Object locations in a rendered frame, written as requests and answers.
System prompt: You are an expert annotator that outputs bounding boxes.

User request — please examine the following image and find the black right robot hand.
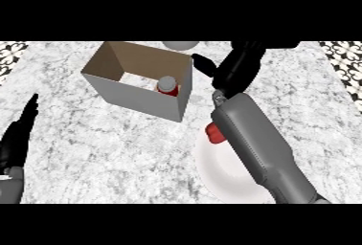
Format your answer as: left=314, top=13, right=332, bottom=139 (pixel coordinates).
left=191, top=40, right=302, bottom=100

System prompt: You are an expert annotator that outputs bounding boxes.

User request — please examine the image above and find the red can with grey top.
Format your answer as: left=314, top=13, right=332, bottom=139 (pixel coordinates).
left=156, top=76, right=182, bottom=98

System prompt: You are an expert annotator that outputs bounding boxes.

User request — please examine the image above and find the open cardboard box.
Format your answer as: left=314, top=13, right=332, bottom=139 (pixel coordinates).
left=80, top=41, right=196, bottom=123

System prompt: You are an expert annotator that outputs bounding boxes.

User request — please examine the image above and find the white plate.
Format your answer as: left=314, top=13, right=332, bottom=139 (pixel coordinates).
left=193, top=129, right=278, bottom=205

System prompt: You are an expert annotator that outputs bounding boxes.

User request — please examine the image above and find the grey round object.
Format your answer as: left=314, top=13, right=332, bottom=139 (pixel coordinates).
left=162, top=41, right=202, bottom=51

